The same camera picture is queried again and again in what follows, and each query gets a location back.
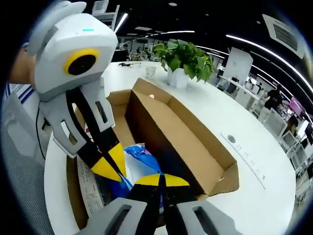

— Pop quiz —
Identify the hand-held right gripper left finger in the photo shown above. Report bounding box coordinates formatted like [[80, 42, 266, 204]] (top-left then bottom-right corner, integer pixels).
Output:
[[80, 174, 162, 235]]

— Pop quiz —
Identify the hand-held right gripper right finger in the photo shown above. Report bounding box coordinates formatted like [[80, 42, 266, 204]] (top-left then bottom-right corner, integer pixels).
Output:
[[163, 174, 242, 235]]

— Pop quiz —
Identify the blue soft tissue pack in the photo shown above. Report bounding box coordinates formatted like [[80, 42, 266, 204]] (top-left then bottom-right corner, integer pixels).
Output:
[[109, 143, 164, 213]]

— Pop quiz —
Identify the brown cardboard shoe box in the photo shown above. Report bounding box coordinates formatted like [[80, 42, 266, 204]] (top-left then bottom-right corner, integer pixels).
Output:
[[66, 77, 240, 231]]

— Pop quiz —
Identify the grey storage shelf rack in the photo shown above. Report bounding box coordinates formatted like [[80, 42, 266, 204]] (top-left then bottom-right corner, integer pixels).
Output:
[[92, 0, 120, 31]]

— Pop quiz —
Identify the blue white poster board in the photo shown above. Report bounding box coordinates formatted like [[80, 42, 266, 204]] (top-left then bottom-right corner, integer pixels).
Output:
[[3, 82, 35, 103]]

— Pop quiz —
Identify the white table power strip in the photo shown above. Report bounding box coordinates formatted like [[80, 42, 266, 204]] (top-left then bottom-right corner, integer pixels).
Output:
[[220, 132, 267, 189]]

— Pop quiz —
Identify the green plant in white pot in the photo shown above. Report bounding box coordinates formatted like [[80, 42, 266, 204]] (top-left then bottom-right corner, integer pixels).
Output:
[[153, 39, 216, 89]]

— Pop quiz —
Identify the white cabinet desk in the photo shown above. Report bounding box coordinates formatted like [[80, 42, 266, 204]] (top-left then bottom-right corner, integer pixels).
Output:
[[234, 85, 260, 111]]

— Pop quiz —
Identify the row of white office chairs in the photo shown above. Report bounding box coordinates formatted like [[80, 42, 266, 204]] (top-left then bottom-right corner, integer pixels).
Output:
[[258, 107, 313, 204]]

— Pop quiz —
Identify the curved ceiling light strip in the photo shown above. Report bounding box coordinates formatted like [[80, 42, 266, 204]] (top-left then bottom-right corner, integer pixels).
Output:
[[225, 34, 313, 84]]

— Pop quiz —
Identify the white ceiling air vent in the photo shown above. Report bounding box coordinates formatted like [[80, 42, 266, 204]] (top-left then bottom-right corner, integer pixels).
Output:
[[262, 14, 306, 57]]

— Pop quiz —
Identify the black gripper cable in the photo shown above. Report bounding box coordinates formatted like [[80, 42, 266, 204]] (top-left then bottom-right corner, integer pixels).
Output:
[[35, 105, 48, 160]]

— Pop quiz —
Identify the purple wall screen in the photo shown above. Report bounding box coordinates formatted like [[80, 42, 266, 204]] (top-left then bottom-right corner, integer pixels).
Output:
[[290, 96, 304, 116]]

